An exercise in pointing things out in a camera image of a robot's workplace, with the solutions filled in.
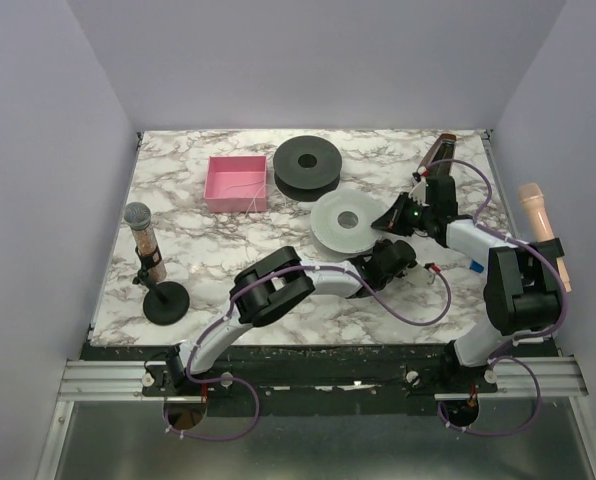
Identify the white perforated cable spool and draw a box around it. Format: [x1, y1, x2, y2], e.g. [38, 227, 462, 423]
[310, 189, 387, 261]

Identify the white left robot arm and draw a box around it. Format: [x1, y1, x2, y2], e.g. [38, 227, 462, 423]
[166, 240, 417, 389]

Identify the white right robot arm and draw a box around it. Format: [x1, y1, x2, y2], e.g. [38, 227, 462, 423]
[372, 174, 567, 367]

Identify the blue and white block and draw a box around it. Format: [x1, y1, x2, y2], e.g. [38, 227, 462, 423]
[469, 260, 485, 274]

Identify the brown wooden metronome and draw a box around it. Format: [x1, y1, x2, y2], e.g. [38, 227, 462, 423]
[419, 133, 457, 175]

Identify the beige toy microphone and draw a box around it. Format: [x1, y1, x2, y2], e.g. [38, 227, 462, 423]
[516, 183, 575, 296]

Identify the pink plastic box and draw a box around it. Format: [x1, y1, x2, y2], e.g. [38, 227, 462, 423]
[204, 156, 267, 214]

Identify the glitter toy microphone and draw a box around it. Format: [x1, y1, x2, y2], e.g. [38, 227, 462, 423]
[123, 202, 167, 283]

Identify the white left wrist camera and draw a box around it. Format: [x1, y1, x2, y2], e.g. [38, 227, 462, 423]
[410, 263, 437, 288]

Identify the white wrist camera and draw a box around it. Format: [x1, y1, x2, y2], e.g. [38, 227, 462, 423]
[410, 263, 437, 288]
[409, 166, 429, 206]

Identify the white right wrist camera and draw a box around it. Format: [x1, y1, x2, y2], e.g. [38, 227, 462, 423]
[409, 166, 429, 206]

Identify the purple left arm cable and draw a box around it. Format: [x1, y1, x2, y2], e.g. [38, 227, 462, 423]
[165, 264, 453, 441]

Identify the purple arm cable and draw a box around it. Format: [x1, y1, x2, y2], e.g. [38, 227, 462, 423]
[425, 159, 569, 435]
[165, 264, 453, 441]

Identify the black cable spool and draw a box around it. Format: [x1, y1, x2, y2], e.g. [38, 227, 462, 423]
[272, 135, 342, 202]

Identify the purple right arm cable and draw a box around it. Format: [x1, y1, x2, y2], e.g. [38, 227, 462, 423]
[425, 159, 569, 435]

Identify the white thin wire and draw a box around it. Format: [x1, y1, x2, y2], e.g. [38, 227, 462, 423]
[220, 180, 272, 216]

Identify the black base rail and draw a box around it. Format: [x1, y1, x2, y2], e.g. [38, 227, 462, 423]
[80, 344, 497, 417]

